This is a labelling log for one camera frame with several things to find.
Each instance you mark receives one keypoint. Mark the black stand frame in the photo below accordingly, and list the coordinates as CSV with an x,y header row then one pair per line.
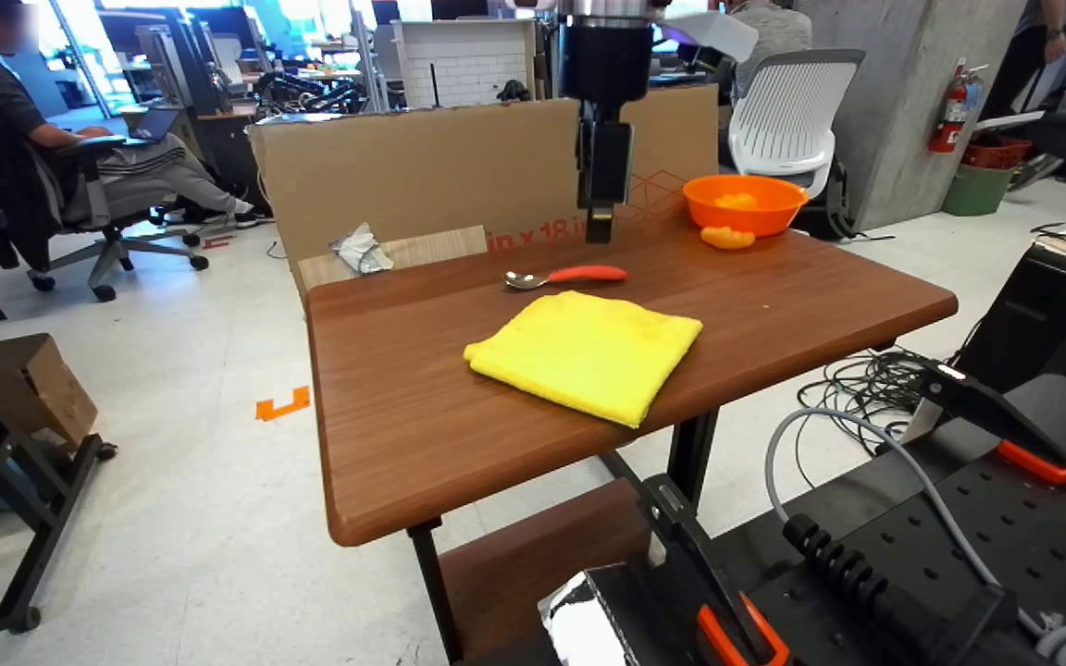
x,y
45,500

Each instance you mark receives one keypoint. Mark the yellow folded cloth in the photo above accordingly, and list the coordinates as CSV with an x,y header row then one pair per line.
x,y
585,351

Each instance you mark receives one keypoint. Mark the red fire extinguisher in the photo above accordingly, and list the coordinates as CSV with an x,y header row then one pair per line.
x,y
954,112

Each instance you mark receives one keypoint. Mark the white office chair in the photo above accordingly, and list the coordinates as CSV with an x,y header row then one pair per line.
x,y
782,123

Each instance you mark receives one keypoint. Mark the black office chair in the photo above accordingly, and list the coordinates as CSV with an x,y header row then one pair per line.
x,y
118,234

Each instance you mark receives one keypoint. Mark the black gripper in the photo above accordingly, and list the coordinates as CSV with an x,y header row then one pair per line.
x,y
603,169

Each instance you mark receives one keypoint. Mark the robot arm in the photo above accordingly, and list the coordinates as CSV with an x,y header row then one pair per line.
x,y
605,65

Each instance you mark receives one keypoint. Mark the yellow toy in bowl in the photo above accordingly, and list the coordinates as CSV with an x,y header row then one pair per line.
x,y
738,202

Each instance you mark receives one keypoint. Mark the orange plastic toy piece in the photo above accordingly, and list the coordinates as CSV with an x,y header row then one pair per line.
x,y
727,239

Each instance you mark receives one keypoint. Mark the orange handled metal spoon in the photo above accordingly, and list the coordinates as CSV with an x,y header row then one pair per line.
x,y
564,276

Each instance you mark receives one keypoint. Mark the seated person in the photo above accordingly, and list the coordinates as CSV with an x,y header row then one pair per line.
x,y
133,173

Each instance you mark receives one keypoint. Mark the crumpled white paper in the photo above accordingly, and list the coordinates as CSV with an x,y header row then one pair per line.
x,y
366,252

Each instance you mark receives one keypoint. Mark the orange plastic bowl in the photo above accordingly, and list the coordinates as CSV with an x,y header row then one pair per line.
x,y
782,202

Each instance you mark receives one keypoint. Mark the green bin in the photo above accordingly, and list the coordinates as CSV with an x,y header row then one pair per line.
x,y
975,188

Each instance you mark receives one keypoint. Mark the cardboard box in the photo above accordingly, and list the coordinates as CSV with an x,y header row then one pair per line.
x,y
452,182

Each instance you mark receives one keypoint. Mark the orange handled black clamp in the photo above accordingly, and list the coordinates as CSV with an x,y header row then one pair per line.
x,y
1021,442

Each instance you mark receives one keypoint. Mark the brown table crossbar panel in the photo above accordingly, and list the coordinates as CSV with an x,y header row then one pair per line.
x,y
499,582

